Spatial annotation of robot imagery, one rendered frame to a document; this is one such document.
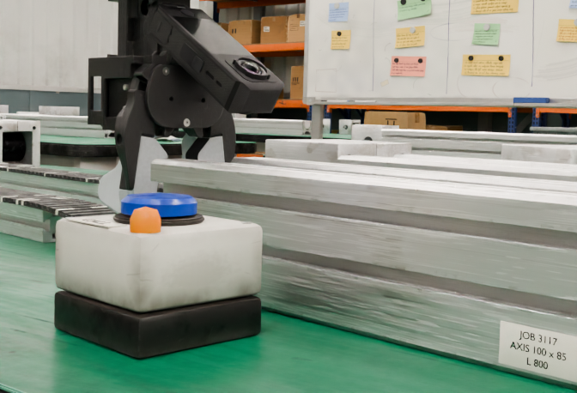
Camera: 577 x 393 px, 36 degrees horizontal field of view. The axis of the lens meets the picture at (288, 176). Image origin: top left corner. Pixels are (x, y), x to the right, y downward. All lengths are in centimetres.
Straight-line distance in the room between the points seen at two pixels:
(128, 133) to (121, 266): 22
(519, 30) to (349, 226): 323
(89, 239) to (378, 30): 360
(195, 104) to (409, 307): 28
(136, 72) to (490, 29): 315
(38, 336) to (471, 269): 22
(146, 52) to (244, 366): 33
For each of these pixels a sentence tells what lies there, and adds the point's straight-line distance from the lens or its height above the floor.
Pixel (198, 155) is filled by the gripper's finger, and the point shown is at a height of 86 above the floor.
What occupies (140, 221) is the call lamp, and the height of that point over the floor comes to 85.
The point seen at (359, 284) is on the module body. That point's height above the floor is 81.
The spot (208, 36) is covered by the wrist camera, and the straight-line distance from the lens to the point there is 66.
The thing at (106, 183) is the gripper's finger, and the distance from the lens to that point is 69.
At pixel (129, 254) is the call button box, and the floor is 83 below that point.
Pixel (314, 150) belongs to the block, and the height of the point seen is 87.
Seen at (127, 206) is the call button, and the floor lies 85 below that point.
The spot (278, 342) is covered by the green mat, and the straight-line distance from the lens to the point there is 47.
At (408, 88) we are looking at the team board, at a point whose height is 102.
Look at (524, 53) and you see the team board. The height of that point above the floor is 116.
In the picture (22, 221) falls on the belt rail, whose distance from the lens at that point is 86.
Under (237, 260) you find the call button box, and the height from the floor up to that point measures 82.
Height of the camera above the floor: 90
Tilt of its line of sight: 4 degrees down
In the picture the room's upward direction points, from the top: 2 degrees clockwise
